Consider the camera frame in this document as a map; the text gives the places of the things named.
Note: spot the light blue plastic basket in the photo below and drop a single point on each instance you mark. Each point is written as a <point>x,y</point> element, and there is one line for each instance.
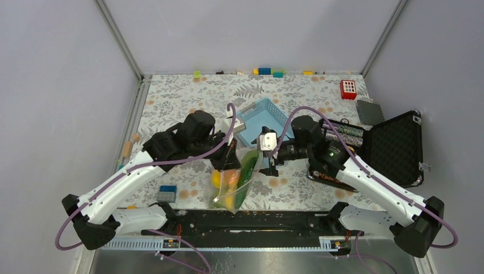
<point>258,114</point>

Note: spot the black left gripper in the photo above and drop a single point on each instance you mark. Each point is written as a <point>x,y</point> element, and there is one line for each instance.
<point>229,159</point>

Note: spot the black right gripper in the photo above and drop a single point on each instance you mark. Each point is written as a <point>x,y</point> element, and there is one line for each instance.
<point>271,170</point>

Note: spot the blue building block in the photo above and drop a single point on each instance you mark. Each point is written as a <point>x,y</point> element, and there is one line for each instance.
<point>168,188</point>

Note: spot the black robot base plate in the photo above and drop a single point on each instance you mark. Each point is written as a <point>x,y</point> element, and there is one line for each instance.
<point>253,229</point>

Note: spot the red window block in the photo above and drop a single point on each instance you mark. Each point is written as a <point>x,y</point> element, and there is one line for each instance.
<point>348,89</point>

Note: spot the red orange mango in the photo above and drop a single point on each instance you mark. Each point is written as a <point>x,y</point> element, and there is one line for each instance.
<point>230,179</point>

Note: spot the blue block at wall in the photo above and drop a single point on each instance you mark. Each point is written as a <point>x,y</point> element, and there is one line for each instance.
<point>264,71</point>

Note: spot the grey building block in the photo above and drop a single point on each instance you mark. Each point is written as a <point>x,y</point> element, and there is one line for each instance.
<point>166,197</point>

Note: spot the grey building baseplate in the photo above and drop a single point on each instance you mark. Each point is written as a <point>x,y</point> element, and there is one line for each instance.
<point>369,113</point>

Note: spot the clear pink zip top bag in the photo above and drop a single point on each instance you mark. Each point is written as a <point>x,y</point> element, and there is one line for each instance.
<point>240,153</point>

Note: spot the dark green cucumber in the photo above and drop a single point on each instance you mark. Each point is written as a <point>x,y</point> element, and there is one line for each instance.
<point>248,164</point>

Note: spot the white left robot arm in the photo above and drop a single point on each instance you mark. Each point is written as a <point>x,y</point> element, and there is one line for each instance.
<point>95,218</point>

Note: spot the yellow lemon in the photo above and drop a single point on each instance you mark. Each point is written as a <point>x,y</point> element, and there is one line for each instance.
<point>216,178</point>

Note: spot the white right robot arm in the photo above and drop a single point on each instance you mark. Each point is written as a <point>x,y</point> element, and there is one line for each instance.
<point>410,220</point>

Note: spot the black open carrying case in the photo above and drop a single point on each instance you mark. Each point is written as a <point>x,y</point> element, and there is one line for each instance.
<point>393,148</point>

